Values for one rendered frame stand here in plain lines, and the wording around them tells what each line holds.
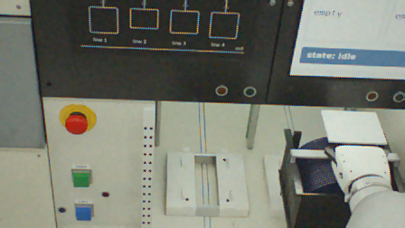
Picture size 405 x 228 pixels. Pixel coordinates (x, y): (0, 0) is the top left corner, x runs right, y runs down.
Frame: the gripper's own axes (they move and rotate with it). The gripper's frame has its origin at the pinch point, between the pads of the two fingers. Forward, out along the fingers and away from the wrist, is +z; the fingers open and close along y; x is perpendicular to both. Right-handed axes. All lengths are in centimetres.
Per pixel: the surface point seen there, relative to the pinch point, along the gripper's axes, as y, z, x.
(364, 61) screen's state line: -5.7, -10.0, 25.5
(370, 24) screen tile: -6.7, -10.0, 32.8
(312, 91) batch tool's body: -13.5, -10.0, 18.5
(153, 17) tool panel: -42, -10, 32
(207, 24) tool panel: -33.2, -10.2, 31.2
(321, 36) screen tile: -14.2, -10.1, 30.1
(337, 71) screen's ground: -10.0, -10.1, 23.3
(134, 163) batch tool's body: -44.7, -9.5, -1.2
